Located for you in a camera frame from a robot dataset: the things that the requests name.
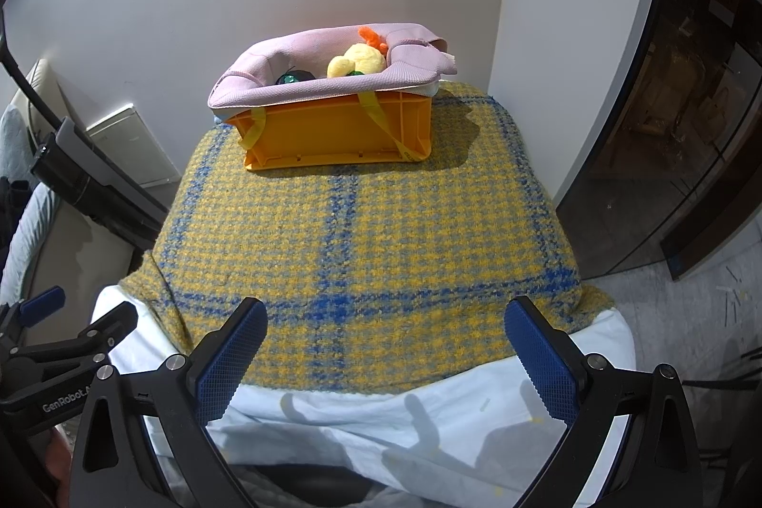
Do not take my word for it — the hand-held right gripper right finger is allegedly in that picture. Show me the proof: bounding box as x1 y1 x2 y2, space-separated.
503 295 703 508

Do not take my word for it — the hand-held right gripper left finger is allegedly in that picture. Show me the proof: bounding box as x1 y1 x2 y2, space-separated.
70 297 269 508

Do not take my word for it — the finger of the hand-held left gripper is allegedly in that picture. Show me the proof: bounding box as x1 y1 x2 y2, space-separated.
0 287 66 348
13 299 140 369

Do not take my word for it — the orange plastic crate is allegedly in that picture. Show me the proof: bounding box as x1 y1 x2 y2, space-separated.
229 90 432 172

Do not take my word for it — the yellow plush duck toy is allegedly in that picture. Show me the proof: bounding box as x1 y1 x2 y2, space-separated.
326 26 391 79

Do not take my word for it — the light blue cushion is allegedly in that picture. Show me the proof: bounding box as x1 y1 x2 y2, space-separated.
0 180 60 307

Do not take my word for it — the black grey stick vacuum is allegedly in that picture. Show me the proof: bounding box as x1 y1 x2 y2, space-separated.
0 8 170 250

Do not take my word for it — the white bed sheet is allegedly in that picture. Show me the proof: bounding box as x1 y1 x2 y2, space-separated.
92 285 638 508

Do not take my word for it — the yellow blue checked blanket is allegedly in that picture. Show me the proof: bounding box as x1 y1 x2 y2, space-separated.
119 80 620 396

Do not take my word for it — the dark glass door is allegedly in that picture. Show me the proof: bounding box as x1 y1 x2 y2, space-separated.
553 0 762 283

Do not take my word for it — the pink fabric crate liner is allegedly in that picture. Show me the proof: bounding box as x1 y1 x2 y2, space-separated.
207 23 456 164

